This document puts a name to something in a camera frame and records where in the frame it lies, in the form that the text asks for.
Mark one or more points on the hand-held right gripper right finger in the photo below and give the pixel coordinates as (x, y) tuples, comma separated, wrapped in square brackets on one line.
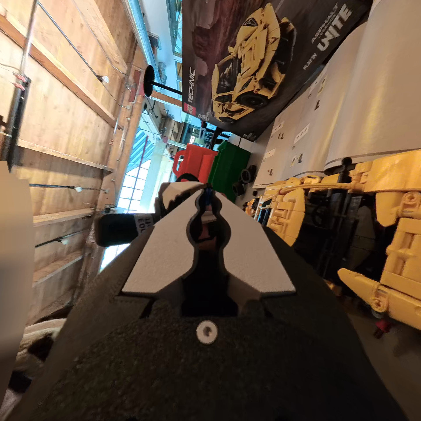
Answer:
[(259, 256)]

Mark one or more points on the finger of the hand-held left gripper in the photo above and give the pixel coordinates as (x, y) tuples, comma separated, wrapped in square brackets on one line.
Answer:
[(209, 217), (181, 194)]

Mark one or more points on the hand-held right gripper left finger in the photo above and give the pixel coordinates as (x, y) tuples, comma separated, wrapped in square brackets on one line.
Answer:
[(158, 256)]

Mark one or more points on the small blue brick pin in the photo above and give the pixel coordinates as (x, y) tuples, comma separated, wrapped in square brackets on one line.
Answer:
[(208, 197)]

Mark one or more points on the yellow toy brick car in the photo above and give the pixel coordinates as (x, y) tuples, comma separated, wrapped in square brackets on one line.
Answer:
[(404, 246)]

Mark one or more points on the instruction booklet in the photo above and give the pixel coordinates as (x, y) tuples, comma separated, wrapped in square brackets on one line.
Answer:
[(378, 98)]

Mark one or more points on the grey desk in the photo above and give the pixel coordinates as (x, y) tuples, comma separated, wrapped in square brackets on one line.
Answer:
[(394, 378)]

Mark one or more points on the person's left hand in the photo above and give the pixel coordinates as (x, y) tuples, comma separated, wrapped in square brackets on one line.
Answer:
[(207, 235)]

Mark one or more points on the red storage bin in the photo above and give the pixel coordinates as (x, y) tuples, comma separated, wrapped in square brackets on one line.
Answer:
[(197, 161)]

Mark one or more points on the black toy tyre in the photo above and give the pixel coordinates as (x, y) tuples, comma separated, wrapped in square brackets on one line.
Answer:
[(248, 174), (238, 189)]

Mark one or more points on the green storage bin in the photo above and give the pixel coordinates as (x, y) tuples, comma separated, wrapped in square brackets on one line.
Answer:
[(230, 164)]

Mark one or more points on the black floor lamp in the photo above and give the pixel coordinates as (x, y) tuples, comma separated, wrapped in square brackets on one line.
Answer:
[(148, 80)]

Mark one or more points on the toy car box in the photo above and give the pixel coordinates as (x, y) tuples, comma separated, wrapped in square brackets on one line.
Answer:
[(230, 39)]

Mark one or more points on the metal ceiling duct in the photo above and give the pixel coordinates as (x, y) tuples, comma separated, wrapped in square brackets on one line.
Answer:
[(144, 39)]

